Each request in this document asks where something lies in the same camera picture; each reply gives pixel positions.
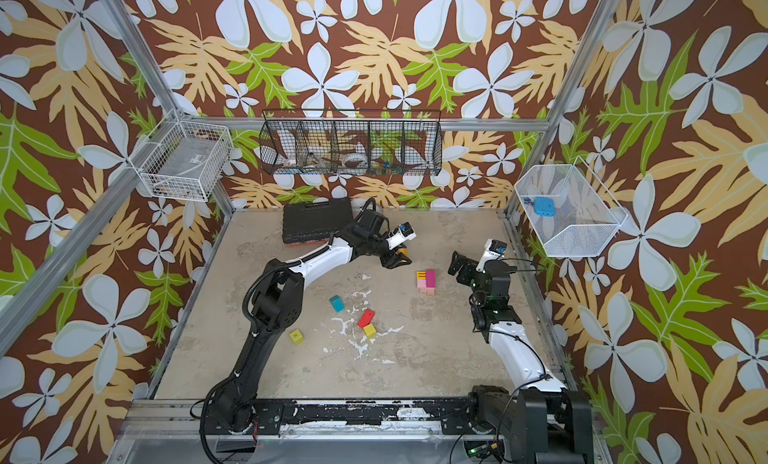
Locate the white wire basket left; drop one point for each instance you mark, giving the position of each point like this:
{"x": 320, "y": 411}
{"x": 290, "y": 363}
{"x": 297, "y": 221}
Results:
{"x": 182, "y": 158}

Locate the yellow green cube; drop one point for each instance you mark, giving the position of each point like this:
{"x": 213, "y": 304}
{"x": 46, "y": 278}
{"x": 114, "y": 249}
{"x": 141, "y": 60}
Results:
{"x": 296, "y": 337}

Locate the black wire wall basket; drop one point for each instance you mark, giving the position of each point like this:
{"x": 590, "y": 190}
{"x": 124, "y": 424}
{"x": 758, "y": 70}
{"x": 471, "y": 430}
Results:
{"x": 396, "y": 142}

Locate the teal triangular block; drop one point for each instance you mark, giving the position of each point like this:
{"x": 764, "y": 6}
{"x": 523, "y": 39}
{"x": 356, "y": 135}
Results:
{"x": 337, "y": 303}

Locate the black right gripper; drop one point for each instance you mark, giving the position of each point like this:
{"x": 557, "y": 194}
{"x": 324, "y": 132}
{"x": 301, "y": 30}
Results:
{"x": 468, "y": 269}

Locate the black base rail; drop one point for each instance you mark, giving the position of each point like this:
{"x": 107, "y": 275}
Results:
{"x": 384, "y": 415}

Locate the white mesh basket right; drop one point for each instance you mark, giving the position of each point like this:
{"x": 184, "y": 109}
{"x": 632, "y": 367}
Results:
{"x": 588, "y": 215}

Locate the small yellow block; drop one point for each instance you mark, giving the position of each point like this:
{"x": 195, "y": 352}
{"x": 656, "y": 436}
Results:
{"x": 370, "y": 331}

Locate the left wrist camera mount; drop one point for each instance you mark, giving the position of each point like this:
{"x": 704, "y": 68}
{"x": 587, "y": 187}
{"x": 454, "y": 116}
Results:
{"x": 400, "y": 235}

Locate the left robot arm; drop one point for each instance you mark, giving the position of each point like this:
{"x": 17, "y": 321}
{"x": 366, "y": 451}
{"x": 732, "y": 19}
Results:
{"x": 274, "y": 302}

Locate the magenta block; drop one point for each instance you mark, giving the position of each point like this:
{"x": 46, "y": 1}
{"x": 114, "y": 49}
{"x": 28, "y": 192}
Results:
{"x": 430, "y": 279}

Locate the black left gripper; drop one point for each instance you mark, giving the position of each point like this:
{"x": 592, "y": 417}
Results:
{"x": 395, "y": 260}

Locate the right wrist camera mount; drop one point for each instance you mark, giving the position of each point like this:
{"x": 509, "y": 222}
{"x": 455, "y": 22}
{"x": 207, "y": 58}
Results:
{"x": 494, "y": 250}

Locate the blue object in basket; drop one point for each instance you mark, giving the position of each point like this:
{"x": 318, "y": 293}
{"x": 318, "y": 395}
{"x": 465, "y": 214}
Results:
{"x": 541, "y": 206}

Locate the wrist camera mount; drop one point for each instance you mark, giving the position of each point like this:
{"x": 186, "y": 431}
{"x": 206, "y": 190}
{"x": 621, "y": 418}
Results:
{"x": 400, "y": 235}
{"x": 494, "y": 250}

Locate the pink rectangular block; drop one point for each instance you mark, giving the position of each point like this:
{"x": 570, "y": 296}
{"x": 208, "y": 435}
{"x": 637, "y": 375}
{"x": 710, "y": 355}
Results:
{"x": 423, "y": 288}

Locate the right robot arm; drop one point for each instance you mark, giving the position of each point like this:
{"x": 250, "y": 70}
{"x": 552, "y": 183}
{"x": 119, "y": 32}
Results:
{"x": 540, "y": 420}

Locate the black red tool case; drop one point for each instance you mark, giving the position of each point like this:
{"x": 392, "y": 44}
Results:
{"x": 311, "y": 222}

